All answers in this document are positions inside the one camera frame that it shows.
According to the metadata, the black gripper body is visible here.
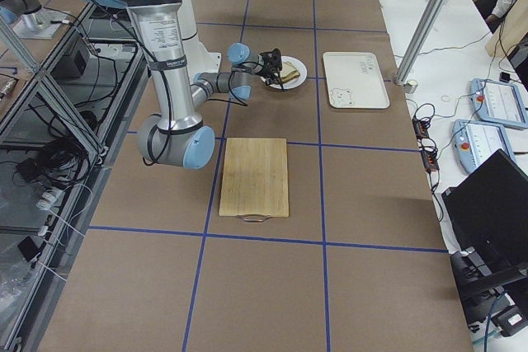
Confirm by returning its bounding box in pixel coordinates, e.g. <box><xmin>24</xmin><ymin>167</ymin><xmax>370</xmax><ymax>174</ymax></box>
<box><xmin>259</xmin><ymin>49</ymin><xmax>282</xmax><ymax>80</ymax></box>

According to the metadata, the bread slice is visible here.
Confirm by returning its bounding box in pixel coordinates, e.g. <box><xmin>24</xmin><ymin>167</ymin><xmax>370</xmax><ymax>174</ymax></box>
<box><xmin>280</xmin><ymin>61</ymin><xmax>300</xmax><ymax>84</ymax></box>

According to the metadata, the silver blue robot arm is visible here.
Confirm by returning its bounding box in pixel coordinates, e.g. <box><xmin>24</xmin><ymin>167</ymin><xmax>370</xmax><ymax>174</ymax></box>
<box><xmin>1</xmin><ymin>0</ymin><xmax>42</xmax><ymax>24</ymax></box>
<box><xmin>86</xmin><ymin>0</ymin><xmax>282</xmax><ymax>169</ymax></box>

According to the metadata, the cream bear serving tray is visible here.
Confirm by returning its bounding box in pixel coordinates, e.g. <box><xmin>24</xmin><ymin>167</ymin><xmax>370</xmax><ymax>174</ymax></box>
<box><xmin>323</xmin><ymin>52</ymin><xmax>390</xmax><ymax>110</ymax></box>

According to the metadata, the bamboo cutting board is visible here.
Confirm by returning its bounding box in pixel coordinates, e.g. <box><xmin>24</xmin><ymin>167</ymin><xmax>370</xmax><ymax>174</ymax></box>
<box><xmin>219</xmin><ymin>138</ymin><xmax>290</xmax><ymax>223</ymax></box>

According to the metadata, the black power strip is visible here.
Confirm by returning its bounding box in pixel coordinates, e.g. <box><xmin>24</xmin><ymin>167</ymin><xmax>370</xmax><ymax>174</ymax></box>
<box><xmin>412</xmin><ymin>117</ymin><xmax>440</xmax><ymax>174</ymax></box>

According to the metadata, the blue teach pendant near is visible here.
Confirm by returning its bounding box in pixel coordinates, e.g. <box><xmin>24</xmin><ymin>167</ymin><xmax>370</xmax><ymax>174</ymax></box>
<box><xmin>453</xmin><ymin>119</ymin><xmax>516</xmax><ymax>174</ymax></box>

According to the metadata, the blue teach pendant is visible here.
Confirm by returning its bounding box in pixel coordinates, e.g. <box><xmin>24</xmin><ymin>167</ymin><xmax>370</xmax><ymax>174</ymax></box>
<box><xmin>469</xmin><ymin>78</ymin><xmax>527</xmax><ymax>129</ymax></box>
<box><xmin>453</xmin><ymin>119</ymin><xmax>516</xmax><ymax>174</ymax></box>

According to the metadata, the blue teach pendant far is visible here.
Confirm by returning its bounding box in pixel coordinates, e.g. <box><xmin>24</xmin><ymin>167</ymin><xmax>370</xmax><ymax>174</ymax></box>
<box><xmin>469</xmin><ymin>78</ymin><xmax>527</xmax><ymax>129</ymax></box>

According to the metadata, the black laptop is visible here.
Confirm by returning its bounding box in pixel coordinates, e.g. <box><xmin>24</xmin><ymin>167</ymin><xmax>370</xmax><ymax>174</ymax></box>
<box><xmin>442</xmin><ymin>149</ymin><xmax>527</xmax><ymax>264</ymax></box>

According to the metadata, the black monitor stand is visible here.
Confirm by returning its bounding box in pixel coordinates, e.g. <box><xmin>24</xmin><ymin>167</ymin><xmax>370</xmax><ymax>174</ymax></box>
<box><xmin>450</xmin><ymin>247</ymin><xmax>527</xmax><ymax>303</ymax></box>

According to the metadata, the aluminium frame post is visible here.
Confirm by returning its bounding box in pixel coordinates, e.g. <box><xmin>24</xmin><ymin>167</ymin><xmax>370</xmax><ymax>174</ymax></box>
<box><xmin>394</xmin><ymin>0</ymin><xmax>445</xmax><ymax>94</ymax></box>

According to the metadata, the metal frame side table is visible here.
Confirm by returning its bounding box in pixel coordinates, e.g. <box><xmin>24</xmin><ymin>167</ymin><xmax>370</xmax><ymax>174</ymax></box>
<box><xmin>1</xmin><ymin>6</ymin><xmax>148</xmax><ymax>351</ymax></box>

